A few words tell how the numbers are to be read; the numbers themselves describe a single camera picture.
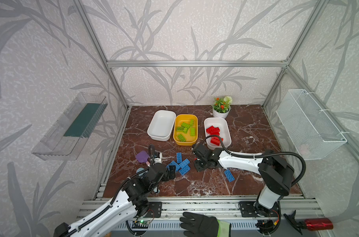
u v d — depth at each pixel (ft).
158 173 1.90
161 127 3.55
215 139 3.27
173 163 2.90
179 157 2.98
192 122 3.53
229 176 2.72
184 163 2.92
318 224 2.15
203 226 2.25
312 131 2.10
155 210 2.41
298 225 2.23
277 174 1.48
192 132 3.36
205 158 2.19
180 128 3.45
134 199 1.73
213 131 3.34
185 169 2.87
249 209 2.43
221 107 3.25
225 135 3.36
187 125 3.51
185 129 3.38
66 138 2.08
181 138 3.25
